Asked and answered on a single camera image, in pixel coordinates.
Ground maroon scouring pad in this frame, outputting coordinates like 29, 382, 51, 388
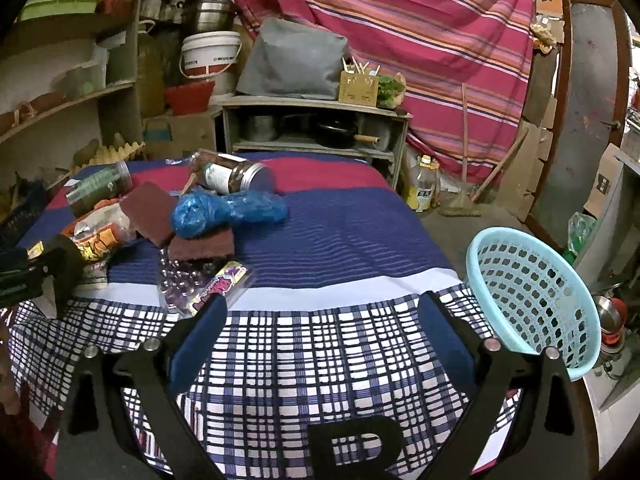
167, 227, 237, 262
119, 181, 177, 247

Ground green plastic tray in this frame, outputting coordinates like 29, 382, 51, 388
19, 0, 102, 22

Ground black frying pan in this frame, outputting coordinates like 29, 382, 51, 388
314, 119, 382, 149

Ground black plastic crate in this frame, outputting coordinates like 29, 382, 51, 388
0, 174, 49, 254

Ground clear tray candy packet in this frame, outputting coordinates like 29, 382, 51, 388
186, 260, 254, 317

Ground wooden shelf unit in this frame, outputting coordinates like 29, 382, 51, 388
0, 0, 147, 173

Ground green leafy vegetables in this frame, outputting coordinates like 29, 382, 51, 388
377, 73, 407, 109

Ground hanging ginger bunch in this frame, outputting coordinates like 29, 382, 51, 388
531, 16, 557, 54

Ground stacked steel bowls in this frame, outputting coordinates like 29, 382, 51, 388
594, 294, 628, 357

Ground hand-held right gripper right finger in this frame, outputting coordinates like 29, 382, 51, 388
417, 290, 598, 480

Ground grey cushion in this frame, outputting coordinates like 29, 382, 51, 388
235, 17, 351, 101

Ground green clear plastic jar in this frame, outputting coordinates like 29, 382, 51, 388
66, 160, 134, 219

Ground blue plastic bag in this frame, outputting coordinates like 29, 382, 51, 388
171, 187, 291, 240

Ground straw broom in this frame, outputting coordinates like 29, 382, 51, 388
439, 82, 484, 218

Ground yellow egg tray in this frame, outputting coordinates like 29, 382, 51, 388
89, 141, 147, 164

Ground red plastic basin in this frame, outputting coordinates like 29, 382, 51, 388
163, 81, 216, 116

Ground low wooden shelf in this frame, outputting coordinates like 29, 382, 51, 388
216, 94, 414, 192

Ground clear jar with silver lid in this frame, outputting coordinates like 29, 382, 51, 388
190, 148, 277, 196

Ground white plastic bucket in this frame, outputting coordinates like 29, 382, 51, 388
179, 31, 244, 82

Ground printed cardboard box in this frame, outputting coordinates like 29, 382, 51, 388
582, 142, 627, 219

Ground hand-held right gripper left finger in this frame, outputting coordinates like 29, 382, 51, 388
55, 294, 228, 480

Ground brown cardboard box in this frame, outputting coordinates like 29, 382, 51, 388
142, 109, 222, 161

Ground light blue plastic basket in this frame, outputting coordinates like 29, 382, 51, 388
466, 227, 602, 382

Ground red striped cloth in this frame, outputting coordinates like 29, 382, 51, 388
229, 0, 539, 187

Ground yellow oil bottle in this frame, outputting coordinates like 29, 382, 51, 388
406, 155, 442, 212

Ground printed snack packet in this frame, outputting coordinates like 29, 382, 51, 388
61, 204, 137, 265

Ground grey door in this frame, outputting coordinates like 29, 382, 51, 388
524, 0, 632, 227

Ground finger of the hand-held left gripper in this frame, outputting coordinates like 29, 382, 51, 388
47, 234, 87, 319

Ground striped checked tablecloth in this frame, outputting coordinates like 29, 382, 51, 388
9, 152, 526, 480

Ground large steel pot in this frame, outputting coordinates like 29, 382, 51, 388
181, 0, 237, 34

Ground large yellow oil jug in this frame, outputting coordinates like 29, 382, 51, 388
137, 20, 167, 117

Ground green plastic bag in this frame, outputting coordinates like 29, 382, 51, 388
566, 211, 597, 262

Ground small steel pot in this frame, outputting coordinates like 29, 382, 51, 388
244, 114, 279, 143

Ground wooden stick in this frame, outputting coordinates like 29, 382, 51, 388
470, 129, 529, 202

